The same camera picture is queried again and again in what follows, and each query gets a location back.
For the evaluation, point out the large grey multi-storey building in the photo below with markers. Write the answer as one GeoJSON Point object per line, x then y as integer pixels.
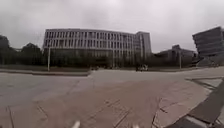
{"type": "Point", "coordinates": [96, 45]}

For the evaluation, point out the grey paved plaza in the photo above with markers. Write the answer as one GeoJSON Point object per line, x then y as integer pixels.
{"type": "Point", "coordinates": [110, 90]}

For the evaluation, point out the vehicle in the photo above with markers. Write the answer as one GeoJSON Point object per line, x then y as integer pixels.
{"type": "Point", "coordinates": [142, 67]}

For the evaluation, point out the low grey building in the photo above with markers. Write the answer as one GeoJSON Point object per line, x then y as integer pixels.
{"type": "Point", "coordinates": [175, 55]}

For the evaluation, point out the pale pole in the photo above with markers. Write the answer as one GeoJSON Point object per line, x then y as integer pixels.
{"type": "Point", "coordinates": [49, 58]}

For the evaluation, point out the robot's own part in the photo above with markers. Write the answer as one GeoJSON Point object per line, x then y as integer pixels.
{"type": "Point", "coordinates": [76, 125]}
{"type": "Point", "coordinates": [135, 126]}

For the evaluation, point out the thin pole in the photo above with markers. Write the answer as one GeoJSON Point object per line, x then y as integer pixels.
{"type": "Point", "coordinates": [180, 60]}

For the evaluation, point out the row of dark trees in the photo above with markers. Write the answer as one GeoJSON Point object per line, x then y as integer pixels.
{"type": "Point", "coordinates": [20, 53]}

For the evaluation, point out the dark grey angular building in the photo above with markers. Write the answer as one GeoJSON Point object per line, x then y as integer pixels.
{"type": "Point", "coordinates": [210, 41]}

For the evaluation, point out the dark paving strip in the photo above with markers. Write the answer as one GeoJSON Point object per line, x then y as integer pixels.
{"type": "Point", "coordinates": [206, 108]}

